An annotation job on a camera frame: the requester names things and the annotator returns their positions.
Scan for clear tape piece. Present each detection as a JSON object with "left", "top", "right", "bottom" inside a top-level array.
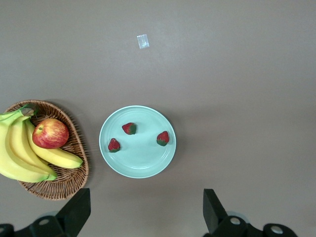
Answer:
[{"left": 137, "top": 34, "right": 150, "bottom": 49}]

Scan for brown wicker basket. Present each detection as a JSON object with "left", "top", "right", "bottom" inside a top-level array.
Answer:
[{"left": 3, "top": 100, "right": 89, "bottom": 200}]

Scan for pale green round plate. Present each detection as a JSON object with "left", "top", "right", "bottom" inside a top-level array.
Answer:
[{"left": 99, "top": 105, "right": 177, "bottom": 179}]

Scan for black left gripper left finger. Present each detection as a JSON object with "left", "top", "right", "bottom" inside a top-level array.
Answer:
[{"left": 0, "top": 188, "right": 91, "bottom": 237}]

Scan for red strawberry green leaves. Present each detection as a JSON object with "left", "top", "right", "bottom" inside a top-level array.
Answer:
[
  {"left": 121, "top": 122, "right": 137, "bottom": 136},
  {"left": 108, "top": 138, "right": 121, "bottom": 154},
  {"left": 156, "top": 130, "right": 170, "bottom": 147}
]

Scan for brown table cover sheet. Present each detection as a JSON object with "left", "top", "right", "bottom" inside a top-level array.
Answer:
[{"left": 0, "top": 0, "right": 316, "bottom": 237}]

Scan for red yellow apple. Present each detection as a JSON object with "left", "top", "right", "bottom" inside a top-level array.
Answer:
[{"left": 32, "top": 118, "right": 70, "bottom": 150}]

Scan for yellow banana bunch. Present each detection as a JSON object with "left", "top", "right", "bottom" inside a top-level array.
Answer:
[{"left": 0, "top": 103, "right": 84, "bottom": 183}]

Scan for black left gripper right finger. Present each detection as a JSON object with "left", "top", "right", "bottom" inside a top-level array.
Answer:
[{"left": 202, "top": 189, "right": 297, "bottom": 237}]

